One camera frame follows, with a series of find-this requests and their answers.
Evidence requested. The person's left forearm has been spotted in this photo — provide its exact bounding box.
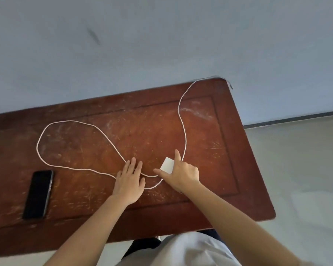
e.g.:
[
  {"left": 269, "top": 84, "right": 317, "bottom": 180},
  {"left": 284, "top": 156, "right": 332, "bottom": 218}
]
[{"left": 44, "top": 193, "right": 131, "bottom": 266}]

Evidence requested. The white braided charging cable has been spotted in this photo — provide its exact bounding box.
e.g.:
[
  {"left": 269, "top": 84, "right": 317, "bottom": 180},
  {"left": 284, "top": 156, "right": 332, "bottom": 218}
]
[{"left": 36, "top": 76, "right": 234, "bottom": 190}]

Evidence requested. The person's right forearm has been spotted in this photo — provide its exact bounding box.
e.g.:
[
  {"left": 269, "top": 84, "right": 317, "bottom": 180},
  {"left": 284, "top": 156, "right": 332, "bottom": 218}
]
[{"left": 182, "top": 181, "right": 304, "bottom": 266}]

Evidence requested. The person's right hand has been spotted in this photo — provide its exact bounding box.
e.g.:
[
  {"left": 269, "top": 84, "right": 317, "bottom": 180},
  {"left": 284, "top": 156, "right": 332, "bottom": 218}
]
[{"left": 153, "top": 149, "right": 202, "bottom": 194}]

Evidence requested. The person's white shirt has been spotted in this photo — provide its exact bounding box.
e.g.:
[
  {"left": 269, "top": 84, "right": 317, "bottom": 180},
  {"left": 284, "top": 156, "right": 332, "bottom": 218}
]
[{"left": 151, "top": 232, "right": 242, "bottom": 266}]

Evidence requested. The person's left hand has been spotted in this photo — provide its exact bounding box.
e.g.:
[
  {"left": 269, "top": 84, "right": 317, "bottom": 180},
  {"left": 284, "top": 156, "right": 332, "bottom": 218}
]
[{"left": 112, "top": 157, "right": 146, "bottom": 206}]

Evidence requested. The white charger adapter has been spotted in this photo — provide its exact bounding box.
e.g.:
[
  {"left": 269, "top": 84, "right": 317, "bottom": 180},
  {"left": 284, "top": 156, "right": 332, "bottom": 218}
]
[{"left": 160, "top": 157, "right": 175, "bottom": 174}]

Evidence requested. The black smartphone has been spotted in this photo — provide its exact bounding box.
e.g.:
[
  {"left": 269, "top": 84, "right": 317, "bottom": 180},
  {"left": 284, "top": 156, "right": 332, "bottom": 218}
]
[{"left": 22, "top": 170, "right": 54, "bottom": 220}]

